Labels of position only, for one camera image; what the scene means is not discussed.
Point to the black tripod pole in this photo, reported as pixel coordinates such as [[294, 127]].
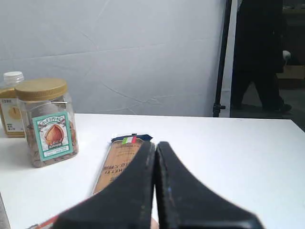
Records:
[[217, 107]]

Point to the almond jar gold lid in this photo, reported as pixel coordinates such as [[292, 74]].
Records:
[[48, 120]]

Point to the spaghetti package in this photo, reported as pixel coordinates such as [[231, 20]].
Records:
[[121, 152]]

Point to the cardboard box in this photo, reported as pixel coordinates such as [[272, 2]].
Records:
[[293, 77]]

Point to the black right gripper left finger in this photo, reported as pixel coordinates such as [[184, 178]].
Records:
[[126, 203]]

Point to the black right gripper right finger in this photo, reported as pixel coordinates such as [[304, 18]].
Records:
[[184, 202]]

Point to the person in dark clothes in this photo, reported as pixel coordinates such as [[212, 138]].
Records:
[[258, 53]]

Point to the yellow bottle white cap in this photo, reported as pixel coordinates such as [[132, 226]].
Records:
[[9, 111]]

